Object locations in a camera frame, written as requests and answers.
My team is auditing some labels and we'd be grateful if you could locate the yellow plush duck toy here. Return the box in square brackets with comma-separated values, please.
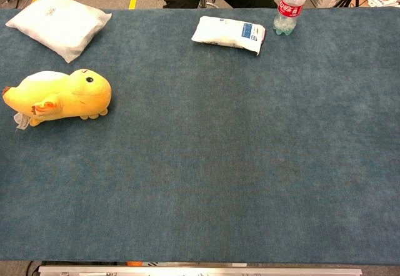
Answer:
[2, 68, 113, 131]

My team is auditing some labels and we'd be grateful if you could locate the blue felt table cloth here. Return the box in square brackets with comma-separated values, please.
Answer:
[0, 7, 400, 263]

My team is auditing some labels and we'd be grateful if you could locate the white soft plastic package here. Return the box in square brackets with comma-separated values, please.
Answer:
[5, 0, 113, 64]

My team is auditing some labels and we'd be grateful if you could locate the clear bottle red label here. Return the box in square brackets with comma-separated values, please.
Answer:
[273, 0, 309, 36]

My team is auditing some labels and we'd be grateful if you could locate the white blue wet wipes pack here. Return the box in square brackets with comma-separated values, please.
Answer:
[191, 16, 267, 57]

